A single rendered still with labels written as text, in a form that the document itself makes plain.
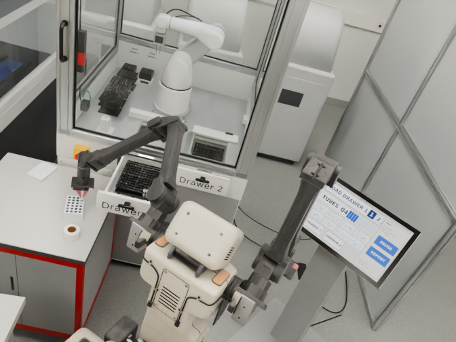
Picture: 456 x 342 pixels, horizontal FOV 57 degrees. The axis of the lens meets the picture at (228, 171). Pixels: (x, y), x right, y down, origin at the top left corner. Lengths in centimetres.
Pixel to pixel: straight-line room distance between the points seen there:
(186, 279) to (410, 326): 230
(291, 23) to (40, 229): 142
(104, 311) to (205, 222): 151
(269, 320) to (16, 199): 164
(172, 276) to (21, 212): 100
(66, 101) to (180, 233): 112
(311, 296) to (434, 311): 144
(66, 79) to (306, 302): 168
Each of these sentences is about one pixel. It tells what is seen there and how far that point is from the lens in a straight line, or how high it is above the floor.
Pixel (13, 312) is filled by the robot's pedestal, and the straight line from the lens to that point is 182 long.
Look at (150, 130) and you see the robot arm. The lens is 179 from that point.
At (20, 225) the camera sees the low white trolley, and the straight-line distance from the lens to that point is 210.
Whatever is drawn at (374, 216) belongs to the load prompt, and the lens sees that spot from 201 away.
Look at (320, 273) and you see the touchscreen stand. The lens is 225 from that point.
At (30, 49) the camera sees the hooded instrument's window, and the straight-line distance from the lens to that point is 276.
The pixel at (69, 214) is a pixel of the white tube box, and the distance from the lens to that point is 209.
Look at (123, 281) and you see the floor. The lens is 283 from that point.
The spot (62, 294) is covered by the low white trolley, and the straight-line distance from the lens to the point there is 220.
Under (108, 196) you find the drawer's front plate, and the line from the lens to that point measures 200.
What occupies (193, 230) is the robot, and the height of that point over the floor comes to 135.
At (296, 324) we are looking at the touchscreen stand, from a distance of 256.
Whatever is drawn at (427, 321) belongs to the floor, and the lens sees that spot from 351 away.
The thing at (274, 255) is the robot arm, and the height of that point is 130.
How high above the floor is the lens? 227
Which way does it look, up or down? 36 degrees down
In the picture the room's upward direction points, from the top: 17 degrees clockwise
